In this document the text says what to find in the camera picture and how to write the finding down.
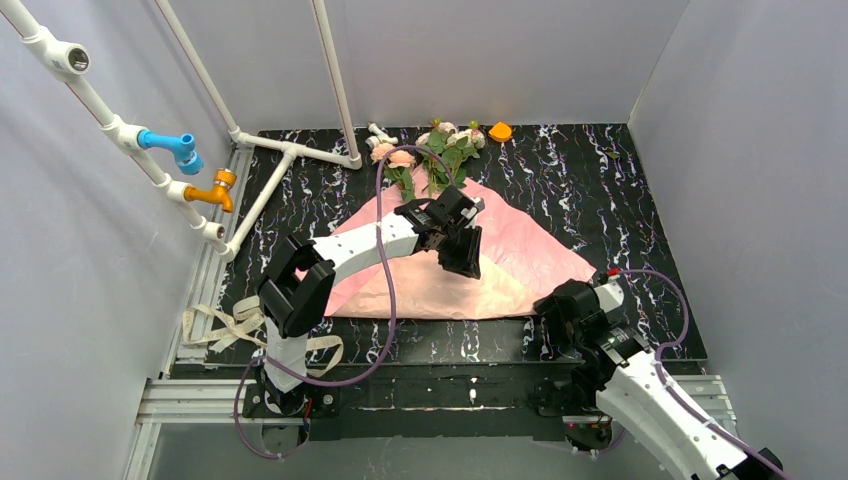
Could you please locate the fake pink rose stem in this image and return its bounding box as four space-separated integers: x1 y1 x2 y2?
370 142 417 203

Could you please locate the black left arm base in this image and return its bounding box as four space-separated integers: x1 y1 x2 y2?
239 380 342 420

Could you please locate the aluminium rail frame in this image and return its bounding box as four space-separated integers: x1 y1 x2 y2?
123 146 754 480

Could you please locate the blue plastic tap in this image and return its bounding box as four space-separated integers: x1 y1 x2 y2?
136 130 204 175

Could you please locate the white PVC pipe frame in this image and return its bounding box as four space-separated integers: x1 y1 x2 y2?
0 0 364 262

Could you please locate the small white pipe fitting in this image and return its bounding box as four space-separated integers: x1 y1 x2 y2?
366 122 399 150

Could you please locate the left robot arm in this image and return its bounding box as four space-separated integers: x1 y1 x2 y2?
256 186 485 394

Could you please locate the small orange object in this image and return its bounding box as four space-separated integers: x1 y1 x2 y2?
488 122 513 143

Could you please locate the pink wrapping paper sheet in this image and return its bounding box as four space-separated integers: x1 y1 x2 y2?
323 166 599 322

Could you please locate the beige printed ribbon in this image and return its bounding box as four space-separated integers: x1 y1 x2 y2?
181 295 344 378

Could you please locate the brass orange tap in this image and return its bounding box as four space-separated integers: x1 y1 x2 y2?
183 169 237 213

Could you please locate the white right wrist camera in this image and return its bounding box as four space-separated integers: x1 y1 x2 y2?
593 277 624 314

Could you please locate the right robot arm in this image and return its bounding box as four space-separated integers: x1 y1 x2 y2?
533 273 787 479

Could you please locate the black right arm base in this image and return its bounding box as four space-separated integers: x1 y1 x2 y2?
531 370 627 458

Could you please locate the fake white rose stem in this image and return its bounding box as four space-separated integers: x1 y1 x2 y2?
415 118 459 196

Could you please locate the fake cream rose stem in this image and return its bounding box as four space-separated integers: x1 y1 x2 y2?
436 120 486 185

